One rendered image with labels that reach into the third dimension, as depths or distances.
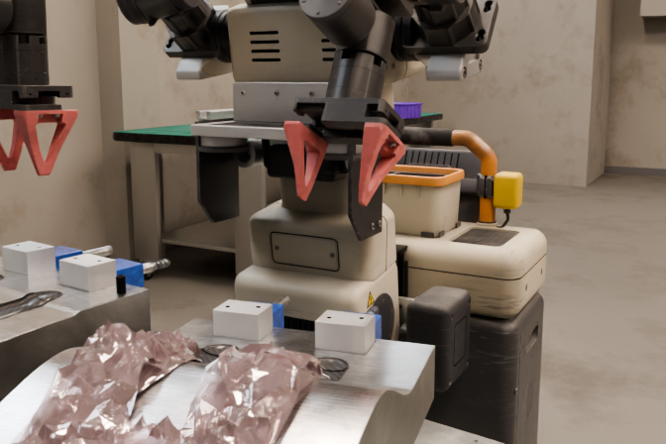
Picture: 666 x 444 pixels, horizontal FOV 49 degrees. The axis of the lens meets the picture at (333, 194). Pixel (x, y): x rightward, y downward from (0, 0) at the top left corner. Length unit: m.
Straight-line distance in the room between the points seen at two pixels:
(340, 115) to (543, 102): 7.01
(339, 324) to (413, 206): 0.70
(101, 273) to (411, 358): 0.34
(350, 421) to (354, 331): 0.21
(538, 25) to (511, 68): 0.50
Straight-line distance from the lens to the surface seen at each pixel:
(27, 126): 0.84
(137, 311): 0.79
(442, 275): 1.32
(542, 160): 7.75
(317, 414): 0.50
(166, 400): 0.53
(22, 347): 0.72
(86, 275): 0.80
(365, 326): 0.69
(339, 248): 1.10
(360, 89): 0.74
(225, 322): 0.74
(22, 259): 0.89
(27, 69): 0.87
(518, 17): 7.79
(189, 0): 1.14
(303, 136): 0.75
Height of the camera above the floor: 1.11
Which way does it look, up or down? 9 degrees down
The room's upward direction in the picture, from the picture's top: straight up
